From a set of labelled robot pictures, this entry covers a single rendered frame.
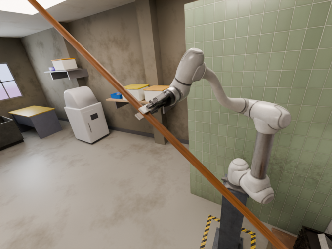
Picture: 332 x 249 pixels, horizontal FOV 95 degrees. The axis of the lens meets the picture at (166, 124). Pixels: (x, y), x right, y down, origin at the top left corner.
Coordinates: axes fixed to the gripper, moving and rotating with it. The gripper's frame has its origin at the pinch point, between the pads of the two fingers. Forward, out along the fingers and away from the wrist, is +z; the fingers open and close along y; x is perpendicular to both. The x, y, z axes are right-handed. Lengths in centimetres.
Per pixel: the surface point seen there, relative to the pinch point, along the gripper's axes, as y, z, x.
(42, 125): 484, -136, 321
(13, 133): 503, -70, 344
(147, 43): 77, -241, 155
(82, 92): 280, -194, 244
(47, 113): 460, -164, 343
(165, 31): 44, -268, 144
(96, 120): 328, -193, 175
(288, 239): 51, -70, -152
